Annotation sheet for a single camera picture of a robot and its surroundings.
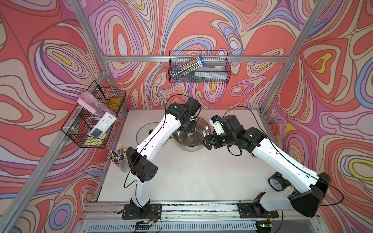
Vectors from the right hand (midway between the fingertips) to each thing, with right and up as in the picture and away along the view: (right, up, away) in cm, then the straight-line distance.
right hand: (211, 143), depth 74 cm
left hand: (-10, +7, +5) cm, 14 cm away
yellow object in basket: (-52, +21, +4) cm, 57 cm away
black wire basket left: (-59, +11, -4) cm, 60 cm away
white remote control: (-53, +10, -5) cm, 54 cm away
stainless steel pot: (-9, -3, +31) cm, 32 cm away
